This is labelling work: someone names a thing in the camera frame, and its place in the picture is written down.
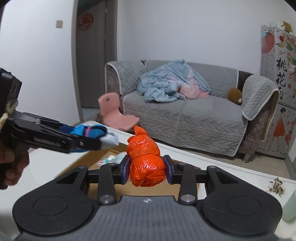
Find orange plastic bag bundle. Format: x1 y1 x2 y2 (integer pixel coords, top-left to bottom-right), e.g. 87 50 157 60
126 126 166 187

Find blue sock roll pink tie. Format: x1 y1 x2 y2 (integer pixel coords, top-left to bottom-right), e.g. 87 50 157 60
59 124 119 153

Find person left hand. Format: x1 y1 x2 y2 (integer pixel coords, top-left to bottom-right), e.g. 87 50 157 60
1 140 30 186

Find brown cardboard box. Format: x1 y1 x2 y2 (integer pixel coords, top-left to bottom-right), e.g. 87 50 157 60
59 149 183 202

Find pink plastic chair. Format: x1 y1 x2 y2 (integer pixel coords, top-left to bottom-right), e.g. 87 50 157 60
98 92 139 131

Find grey sofa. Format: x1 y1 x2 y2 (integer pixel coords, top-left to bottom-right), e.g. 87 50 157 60
105 60 280 157

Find pink blanket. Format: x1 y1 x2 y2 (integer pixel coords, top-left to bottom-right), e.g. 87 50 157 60
179 85 209 99

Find sunflower seed shells pile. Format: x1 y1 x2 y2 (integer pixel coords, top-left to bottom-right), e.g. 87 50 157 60
267 177 285 197

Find light blue blanket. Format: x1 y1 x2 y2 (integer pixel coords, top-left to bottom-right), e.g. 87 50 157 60
137 60 211 103

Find brown plush toy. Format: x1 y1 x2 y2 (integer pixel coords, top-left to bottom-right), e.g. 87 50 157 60
226 88 242 105

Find mint green cup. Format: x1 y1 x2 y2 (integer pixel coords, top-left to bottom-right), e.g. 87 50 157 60
282 190 296 222

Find grey door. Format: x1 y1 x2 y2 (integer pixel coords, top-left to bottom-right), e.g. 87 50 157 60
75 1 118 108

